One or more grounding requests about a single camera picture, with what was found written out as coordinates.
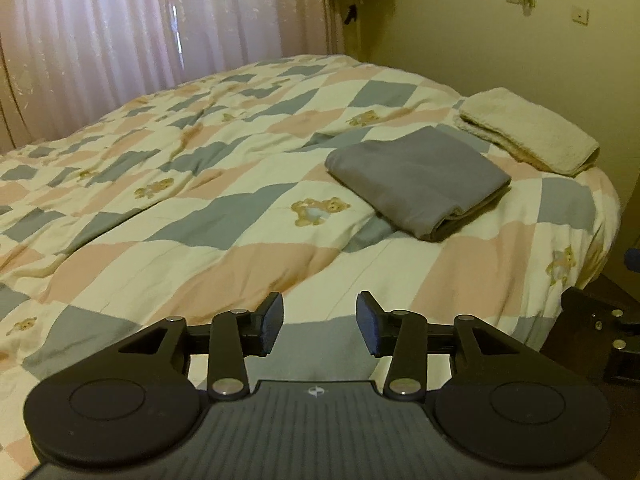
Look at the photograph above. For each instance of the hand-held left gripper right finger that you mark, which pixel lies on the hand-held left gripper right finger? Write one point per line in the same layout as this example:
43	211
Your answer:
367	325

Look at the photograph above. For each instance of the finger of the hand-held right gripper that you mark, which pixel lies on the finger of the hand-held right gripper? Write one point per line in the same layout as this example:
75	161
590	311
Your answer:
633	260

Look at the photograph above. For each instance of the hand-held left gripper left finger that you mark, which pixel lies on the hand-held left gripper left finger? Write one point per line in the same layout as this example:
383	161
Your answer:
272	325

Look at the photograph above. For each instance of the grey garment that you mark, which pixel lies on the grey garment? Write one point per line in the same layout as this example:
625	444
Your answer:
415	175

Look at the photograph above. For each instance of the checked bear print quilt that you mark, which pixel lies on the checked bear print quilt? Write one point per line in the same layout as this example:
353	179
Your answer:
200	185

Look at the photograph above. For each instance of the folded beige towel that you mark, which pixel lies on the folded beige towel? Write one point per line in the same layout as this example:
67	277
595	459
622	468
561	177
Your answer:
530	130

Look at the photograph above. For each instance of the pink sheer curtain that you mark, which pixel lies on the pink sheer curtain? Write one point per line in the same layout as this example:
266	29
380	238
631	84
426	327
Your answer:
150	25

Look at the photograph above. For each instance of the white wall switch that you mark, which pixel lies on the white wall switch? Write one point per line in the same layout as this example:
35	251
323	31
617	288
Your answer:
580	14

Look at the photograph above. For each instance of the black wall hook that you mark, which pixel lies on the black wall hook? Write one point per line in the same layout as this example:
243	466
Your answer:
351	13

